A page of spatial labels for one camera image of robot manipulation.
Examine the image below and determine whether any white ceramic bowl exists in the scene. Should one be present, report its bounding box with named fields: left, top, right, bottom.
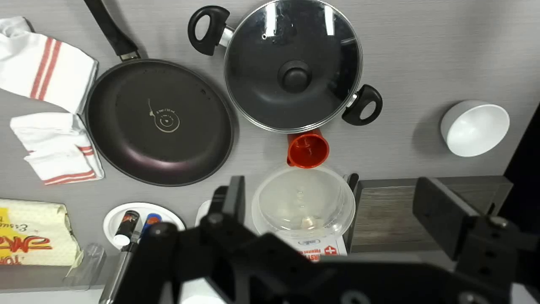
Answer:
left=439, top=99, right=511, bottom=156

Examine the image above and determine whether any black frying pan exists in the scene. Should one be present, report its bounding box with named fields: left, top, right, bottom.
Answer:
left=85, top=0, right=238, bottom=185

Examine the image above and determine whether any yellow printed cloth bag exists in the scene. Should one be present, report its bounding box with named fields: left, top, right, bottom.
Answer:
left=0, top=199, right=81, bottom=266

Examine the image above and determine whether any white plate with markers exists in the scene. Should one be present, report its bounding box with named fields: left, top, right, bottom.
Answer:
left=101, top=200, right=186, bottom=249

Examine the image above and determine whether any clear plastic bowl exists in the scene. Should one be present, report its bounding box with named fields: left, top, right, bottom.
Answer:
left=252, top=167, right=356, bottom=234

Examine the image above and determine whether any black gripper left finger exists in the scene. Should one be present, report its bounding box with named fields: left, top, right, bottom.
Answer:
left=201, top=175, right=247, bottom=224

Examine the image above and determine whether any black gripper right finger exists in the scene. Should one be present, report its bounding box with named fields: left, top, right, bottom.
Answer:
left=414, top=177, right=479, bottom=259

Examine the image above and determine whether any red enamel mug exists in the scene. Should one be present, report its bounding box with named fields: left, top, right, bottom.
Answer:
left=285, top=129, right=329, bottom=168

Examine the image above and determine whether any white red-striped dish towel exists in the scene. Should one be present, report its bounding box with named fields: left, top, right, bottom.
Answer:
left=0, top=15, right=105, bottom=185

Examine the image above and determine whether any dark grey tray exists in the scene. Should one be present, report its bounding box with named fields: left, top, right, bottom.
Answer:
left=348, top=175, right=513, bottom=253

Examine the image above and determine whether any black pot with glass lid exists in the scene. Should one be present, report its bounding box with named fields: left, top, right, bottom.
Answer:
left=187, top=0, right=383, bottom=133

